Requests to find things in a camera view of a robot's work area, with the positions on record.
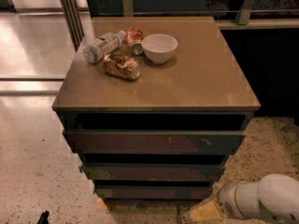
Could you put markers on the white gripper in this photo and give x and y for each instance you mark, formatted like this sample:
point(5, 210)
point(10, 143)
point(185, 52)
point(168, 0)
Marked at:
point(228, 196)

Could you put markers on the drawer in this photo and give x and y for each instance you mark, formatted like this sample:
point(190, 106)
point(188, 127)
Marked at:
point(151, 193)
point(153, 172)
point(159, 143)

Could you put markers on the brown drawer cabinet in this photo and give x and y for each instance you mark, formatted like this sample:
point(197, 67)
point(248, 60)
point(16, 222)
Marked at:
point(200, 89)

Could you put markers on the middle drawer front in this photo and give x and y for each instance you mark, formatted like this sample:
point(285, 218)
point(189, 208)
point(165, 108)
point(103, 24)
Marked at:
point(153, 172)

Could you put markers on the top drawer front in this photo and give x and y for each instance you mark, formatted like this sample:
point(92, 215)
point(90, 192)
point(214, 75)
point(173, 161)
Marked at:
point(159, 143)

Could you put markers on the blue tape piece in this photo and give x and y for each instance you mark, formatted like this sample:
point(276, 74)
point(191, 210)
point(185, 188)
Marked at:
point(80, 169)

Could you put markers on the black object on floor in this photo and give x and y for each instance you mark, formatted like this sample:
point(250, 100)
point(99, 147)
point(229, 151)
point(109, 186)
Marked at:
point(44, 218)

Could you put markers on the white bowl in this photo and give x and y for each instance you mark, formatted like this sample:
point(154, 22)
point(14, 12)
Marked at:
point(159, 48)

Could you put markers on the crushed brown snack can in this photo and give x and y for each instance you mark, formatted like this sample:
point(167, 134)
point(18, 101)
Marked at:
point(122, 66)

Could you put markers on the red soda can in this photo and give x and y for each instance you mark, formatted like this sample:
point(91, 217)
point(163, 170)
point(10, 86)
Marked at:
point(134, 39)

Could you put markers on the clear plastic water bottle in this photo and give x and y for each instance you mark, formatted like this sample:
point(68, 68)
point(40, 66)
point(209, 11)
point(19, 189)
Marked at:
point(101, 46)

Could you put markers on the metal railing post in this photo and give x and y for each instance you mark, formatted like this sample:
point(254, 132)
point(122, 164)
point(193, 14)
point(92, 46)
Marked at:
point(73, 21)

